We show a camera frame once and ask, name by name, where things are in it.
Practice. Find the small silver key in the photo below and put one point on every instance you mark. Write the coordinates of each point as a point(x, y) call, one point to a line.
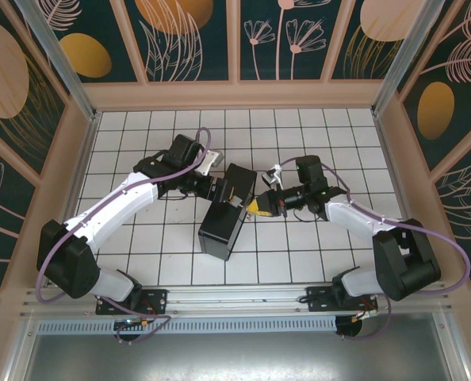
point(250, 216)

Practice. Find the small silver padlock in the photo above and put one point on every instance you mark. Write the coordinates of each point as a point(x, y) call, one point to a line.
point(239, 204)

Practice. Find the black box with painting print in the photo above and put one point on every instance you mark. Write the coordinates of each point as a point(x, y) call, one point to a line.
point(219, 234)

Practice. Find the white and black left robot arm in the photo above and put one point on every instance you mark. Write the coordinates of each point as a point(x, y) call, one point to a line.
point(112, 206)

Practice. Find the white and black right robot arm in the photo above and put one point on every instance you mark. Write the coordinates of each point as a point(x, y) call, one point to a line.
point(354, 222)

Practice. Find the grey metal panel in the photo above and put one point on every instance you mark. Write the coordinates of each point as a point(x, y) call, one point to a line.
point(235, 357)

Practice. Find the small green circuit board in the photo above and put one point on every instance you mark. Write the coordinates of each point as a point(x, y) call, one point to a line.
point(130, 321)

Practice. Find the aluminium side rail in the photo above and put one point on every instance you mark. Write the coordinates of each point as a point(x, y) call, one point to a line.
point(84, 162)
point(397, 178)

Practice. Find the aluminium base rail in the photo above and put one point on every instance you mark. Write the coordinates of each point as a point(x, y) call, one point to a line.
point(239, 295)

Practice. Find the aluminium frame post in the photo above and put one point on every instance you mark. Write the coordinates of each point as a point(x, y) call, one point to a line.
point(66, 67)
point(402, 59)

